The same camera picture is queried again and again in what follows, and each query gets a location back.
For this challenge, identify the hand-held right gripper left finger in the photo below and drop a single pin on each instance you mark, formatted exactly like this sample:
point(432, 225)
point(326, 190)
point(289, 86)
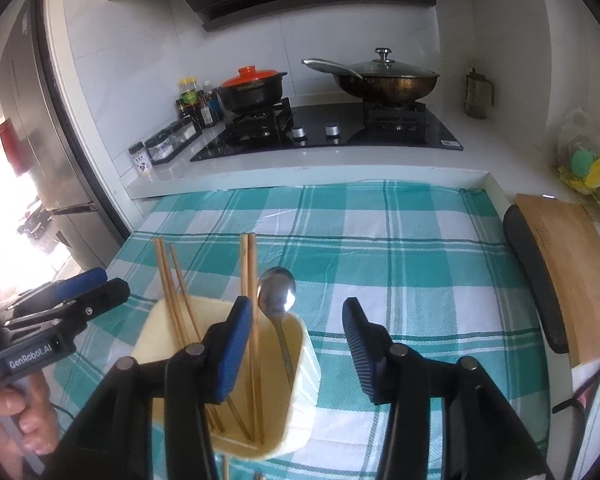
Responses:
point(232, 355)

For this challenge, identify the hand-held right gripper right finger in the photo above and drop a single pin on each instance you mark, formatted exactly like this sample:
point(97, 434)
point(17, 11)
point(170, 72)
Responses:
point(365, 355)

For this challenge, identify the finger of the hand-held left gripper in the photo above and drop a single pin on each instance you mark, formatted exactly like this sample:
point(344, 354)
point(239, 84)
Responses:
point(80, 282)
point(107, 295)

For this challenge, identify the silver metal spoon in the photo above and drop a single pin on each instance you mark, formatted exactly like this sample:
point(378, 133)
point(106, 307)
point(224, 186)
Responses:
point(277, 290)

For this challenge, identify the cream ribbed utensil holder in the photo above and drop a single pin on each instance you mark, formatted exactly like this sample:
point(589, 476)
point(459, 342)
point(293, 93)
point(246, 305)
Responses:
point(300, 410)

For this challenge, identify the person's left hand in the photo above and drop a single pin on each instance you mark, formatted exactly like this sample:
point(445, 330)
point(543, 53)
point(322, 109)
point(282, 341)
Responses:
point(30, 420)

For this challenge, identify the teal checked tablecloth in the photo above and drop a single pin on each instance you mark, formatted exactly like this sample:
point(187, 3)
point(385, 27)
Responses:
point(405, 270)

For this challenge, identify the small white spice jar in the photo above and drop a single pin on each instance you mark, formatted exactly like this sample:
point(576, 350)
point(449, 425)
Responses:
point(140, 160)

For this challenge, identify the grey multi-door refrigerator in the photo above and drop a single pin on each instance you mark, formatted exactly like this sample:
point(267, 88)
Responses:
point(40, 135)

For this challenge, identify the red hanging bag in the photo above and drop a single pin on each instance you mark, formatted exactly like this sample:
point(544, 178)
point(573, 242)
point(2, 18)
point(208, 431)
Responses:
point(10, 145)

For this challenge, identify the black spice jar rack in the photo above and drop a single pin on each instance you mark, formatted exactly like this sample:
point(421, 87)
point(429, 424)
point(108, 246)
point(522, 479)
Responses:
point(172, 142)

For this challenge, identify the black padded bar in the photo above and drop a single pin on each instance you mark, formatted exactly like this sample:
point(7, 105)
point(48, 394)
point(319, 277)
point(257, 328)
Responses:
point(535, 280)

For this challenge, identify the dark sauce bottle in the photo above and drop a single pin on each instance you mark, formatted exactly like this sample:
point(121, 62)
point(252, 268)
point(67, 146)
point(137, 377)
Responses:
point(210, 107)

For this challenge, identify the yellow cap sauce bottle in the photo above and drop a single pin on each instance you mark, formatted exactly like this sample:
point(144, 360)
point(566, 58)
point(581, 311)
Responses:
point(191, 95)

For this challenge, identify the wooden cutting board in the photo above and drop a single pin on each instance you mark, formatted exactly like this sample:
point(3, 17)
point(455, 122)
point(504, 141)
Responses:
point(570, 270)

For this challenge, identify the black glass gas stove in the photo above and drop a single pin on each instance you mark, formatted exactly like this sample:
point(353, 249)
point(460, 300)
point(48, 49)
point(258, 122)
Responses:
point(330, 132)

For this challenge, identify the black clay pot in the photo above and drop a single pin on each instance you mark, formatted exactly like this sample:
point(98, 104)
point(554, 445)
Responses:
point(252, 97)

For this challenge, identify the red pot lid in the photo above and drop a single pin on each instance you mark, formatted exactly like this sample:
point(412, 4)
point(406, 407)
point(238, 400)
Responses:
point(247, 76)

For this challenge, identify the dark metal wok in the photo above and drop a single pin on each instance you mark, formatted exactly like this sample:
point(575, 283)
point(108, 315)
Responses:
point(385, 89)

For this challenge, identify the glass french press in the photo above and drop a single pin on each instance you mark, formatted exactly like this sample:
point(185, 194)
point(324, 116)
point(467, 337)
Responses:
point(477, 95)

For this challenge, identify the glass wok lid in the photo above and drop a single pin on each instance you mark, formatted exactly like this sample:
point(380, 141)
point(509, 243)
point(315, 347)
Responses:
point(385, 67)

